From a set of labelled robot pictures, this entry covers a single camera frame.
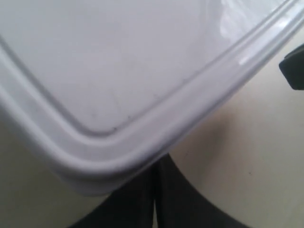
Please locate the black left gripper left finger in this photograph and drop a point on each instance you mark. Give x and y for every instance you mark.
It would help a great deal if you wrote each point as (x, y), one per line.
(131, 206)

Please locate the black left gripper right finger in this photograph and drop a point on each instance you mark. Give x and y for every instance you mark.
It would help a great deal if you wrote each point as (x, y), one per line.
(292, 67)

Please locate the white lidded plastic container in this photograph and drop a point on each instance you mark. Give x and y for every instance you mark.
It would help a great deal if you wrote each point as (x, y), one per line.
(99, 89)

